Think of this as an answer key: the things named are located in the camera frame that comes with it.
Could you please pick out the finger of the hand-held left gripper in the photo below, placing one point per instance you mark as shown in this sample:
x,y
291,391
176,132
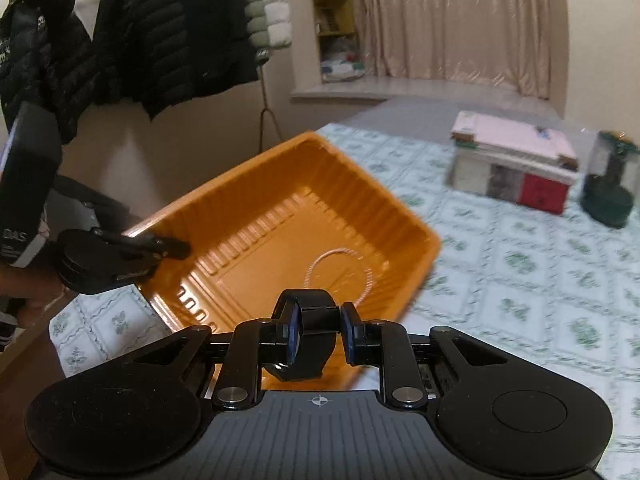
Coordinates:
x,y
165,247

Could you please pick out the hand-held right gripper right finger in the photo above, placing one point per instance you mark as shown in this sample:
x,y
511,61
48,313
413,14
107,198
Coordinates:
x,y
350,335

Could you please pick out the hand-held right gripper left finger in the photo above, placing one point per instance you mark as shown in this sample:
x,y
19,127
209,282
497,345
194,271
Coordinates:
x,y
292,332

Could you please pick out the orange plastic tray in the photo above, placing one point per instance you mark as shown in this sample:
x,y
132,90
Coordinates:
x,y
300,170

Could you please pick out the person's left hand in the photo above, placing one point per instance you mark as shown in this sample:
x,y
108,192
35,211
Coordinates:
x,y
25,292

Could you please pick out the black hooded jacket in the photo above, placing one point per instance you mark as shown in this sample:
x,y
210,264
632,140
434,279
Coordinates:
x,y
40,60

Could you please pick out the floral printed tablecloth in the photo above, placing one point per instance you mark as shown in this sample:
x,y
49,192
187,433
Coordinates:
x,y
500,270

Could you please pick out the coat rack pole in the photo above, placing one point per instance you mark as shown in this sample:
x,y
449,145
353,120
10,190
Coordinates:
x,y
263,105

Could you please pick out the black puffer jacket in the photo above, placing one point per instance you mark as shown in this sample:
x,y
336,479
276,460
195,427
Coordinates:
x,y
165,35

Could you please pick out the white grey red box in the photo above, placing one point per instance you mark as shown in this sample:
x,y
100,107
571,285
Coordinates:
x,y
500,177

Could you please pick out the green-edged book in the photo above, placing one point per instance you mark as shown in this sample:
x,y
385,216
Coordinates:
x,y
465,146

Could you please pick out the white plastic bag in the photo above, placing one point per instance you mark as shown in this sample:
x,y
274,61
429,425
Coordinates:
x,y
340,67

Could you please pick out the book with brown corners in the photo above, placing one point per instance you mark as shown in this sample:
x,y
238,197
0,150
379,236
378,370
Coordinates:
x,y
505,135

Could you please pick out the white and green puffer jacket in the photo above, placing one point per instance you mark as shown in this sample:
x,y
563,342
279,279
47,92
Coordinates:
x,y
270,10

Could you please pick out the green glass jar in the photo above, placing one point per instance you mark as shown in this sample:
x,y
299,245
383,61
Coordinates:
x,y
607,200

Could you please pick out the beige curtain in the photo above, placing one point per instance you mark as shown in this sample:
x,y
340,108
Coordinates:
x,y
450,20

